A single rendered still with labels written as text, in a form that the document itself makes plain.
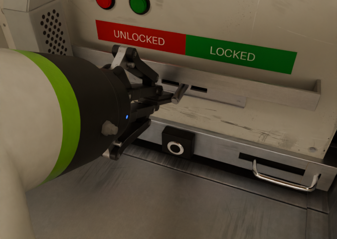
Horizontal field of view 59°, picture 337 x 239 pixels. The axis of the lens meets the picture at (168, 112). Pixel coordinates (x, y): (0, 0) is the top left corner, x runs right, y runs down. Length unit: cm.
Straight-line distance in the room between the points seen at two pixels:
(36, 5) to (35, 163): 33
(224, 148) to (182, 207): 13
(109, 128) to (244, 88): 26
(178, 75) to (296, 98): 17
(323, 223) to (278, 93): 24
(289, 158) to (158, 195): 23
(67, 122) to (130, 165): 42
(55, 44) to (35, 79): 33
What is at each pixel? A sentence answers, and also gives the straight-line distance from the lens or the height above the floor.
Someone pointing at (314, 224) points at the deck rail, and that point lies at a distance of 56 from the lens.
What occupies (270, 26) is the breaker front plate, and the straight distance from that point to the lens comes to 44.
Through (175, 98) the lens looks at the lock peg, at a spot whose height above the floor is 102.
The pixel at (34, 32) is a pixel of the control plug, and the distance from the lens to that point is 47.
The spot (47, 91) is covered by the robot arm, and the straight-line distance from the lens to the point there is 18.
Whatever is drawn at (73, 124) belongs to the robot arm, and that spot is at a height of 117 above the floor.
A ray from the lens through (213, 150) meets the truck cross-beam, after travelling 57.
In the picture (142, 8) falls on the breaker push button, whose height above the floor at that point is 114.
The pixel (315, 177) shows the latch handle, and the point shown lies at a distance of 56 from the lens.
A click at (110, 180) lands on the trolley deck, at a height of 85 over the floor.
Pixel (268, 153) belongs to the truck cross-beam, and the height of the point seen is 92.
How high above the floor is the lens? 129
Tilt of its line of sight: 38 degrees down
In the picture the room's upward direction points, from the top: straight up
